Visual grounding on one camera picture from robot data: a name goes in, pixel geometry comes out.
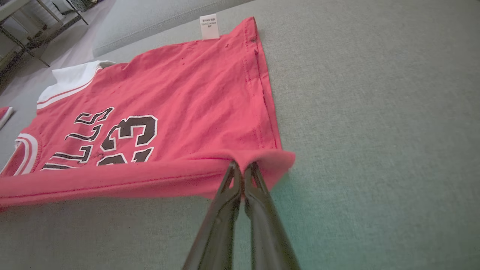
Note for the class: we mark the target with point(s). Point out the red shorts with white stripe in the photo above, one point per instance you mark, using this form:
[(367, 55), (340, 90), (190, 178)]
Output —
[(4, 114)]

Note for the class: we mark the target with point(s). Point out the large grey sofa seat cushion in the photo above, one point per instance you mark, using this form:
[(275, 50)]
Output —
[(150, 22)]

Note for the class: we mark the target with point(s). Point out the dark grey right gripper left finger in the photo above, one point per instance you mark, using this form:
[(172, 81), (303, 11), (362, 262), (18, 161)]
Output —
[(217, 240)]

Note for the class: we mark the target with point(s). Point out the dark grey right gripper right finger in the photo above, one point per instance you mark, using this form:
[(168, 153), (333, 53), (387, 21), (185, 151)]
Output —
[(268, 240)]

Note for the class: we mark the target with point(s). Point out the red basketball jersey number 23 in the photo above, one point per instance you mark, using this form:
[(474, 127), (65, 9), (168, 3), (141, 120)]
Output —
[(187, 93)]

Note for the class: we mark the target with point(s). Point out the grey metal frame table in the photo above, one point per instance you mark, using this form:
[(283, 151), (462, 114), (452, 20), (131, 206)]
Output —
[(11, 9)]

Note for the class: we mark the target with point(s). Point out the grey sofa seat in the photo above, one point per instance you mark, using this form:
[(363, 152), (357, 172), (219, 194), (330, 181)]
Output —
[(375, 150)]

